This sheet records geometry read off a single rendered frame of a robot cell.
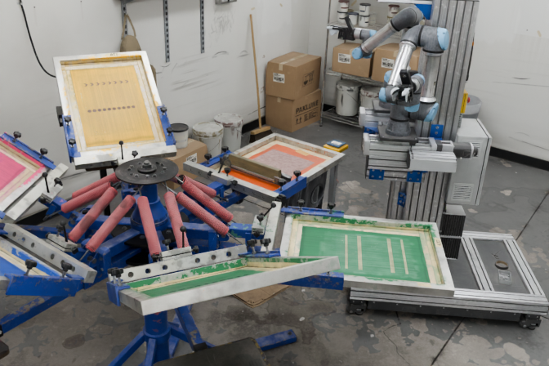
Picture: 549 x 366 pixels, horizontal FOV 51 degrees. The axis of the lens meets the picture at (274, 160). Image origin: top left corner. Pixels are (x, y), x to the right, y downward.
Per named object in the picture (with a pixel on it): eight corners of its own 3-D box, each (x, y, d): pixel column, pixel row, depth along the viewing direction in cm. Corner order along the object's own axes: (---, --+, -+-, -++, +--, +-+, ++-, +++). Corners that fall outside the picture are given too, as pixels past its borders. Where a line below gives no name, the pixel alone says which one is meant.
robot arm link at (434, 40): (412, 115, 348) (426, 23, 325) (437, 120, 341) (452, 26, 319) (406, 121, 338) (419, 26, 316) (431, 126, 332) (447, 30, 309)
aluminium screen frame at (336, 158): (274, 137, 416) (274, 132, 415) (345, 159, 385) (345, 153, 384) (198, 173, 358) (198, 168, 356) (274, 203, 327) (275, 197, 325)
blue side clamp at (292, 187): (299, 184, 352) (300, 174, 349) (306, 186, 349) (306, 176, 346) (270, 203, 330) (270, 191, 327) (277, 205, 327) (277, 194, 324)
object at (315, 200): (314, 202, 399) (317, 158, 385) (324, 206, 394) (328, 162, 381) (274, 229, 365) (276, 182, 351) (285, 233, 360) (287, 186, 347)
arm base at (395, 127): (408, 128, 356) (411, 113, 352) (412, 137, 342) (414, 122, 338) (383, 127, 357) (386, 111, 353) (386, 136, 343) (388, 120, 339)
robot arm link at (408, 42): (403, 18, 324) (376, 95, 312) (422, 20, 319) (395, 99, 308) (406, 29, 334) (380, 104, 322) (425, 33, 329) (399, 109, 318)
